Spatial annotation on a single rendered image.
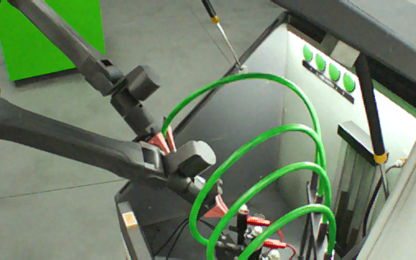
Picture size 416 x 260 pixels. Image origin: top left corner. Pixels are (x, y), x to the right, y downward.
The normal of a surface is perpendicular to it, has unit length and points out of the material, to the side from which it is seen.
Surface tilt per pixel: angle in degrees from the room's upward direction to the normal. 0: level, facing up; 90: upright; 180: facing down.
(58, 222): 0
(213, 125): 90
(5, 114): 41
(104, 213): 0
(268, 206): 0
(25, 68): 90
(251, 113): 90
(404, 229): 76
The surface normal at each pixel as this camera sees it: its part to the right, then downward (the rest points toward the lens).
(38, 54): 0.37, 0.50
